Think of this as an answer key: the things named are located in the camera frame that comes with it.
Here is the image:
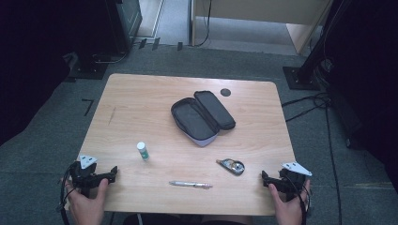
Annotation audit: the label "clear correction tape dispenser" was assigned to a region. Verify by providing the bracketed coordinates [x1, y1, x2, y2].
[215, 157, 246, 176]

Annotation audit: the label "person's right hand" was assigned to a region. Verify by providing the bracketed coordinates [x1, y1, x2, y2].
[268, 179, 312, 225]

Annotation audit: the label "black cabinet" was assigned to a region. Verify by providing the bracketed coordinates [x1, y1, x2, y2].
[104, 0, 144, 55]

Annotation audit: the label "black metal stand base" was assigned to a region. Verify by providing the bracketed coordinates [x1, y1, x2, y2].
[64, 51, 110, 82]

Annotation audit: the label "white green glue stick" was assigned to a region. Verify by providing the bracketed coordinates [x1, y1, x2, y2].
[136, 141, 150, 161]

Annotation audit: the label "silver mechanical pencil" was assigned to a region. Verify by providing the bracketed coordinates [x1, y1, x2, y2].
[168, 180, 214, 189]

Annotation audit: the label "open black pencil case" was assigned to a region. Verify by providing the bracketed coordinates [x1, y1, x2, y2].
[170, 90, 237, 148]

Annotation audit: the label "dark curtain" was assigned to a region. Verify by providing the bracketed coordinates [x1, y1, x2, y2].
[325, 0, 398, 195]
[0, 0, 109, 148]

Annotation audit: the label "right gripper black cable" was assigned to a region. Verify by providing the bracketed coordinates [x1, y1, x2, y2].
[283, 173, 314, 225]

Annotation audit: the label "black metal stand with foot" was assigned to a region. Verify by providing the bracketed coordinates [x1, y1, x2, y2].
[282, 0, 344, 92]

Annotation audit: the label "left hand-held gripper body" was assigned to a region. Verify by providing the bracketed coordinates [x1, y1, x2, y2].
[69, 154, 101, 199]

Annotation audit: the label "long black floor cable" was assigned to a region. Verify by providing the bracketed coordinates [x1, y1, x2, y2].
[324, 104, 344, 225]

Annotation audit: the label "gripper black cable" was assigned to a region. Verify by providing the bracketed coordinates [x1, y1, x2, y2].
[283, 173, 314, 225]
[55, 164, 78, 225]

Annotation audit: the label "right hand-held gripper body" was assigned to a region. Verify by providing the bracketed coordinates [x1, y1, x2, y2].
[276, 161, 314, 202]

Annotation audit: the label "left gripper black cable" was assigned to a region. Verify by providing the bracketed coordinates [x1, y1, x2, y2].
[55, 164, 78, 225]

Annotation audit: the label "hanging black cable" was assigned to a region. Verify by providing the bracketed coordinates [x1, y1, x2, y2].
[195, 0, 213, 49]

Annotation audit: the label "person's left hand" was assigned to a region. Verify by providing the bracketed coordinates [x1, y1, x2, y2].
[65, 177, 109, 225]

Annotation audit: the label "light wooden furniture panel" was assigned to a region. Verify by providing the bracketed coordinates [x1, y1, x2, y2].
[190, 0, 333, 55]

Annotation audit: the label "black floor cables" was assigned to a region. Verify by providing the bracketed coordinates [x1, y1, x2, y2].
[281, 92, 332, 124]

